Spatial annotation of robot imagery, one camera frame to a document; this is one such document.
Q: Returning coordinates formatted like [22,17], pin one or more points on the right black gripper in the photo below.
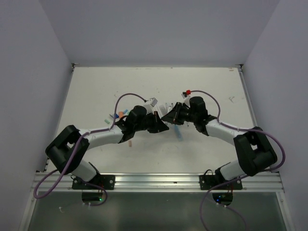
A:
[173,116]

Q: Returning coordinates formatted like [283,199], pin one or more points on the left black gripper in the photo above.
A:
[158,125]

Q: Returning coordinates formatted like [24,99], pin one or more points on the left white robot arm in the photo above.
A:
[67,150]

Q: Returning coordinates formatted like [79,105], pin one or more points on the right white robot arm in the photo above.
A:
[253,149]

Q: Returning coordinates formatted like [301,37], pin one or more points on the thick light blue marker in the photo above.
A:
[178,133]

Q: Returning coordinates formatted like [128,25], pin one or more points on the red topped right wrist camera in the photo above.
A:
[186,97]

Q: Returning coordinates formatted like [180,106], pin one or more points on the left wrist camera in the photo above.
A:
[150,105]

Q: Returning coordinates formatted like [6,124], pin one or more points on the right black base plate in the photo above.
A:
[207,182]

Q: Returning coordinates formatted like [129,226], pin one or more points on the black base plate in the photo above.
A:
[207,182]
[93,181]

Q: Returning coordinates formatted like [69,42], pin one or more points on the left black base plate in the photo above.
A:
[93,181]

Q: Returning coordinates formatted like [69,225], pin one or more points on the aluminium mounting rail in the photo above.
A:
[187,182]

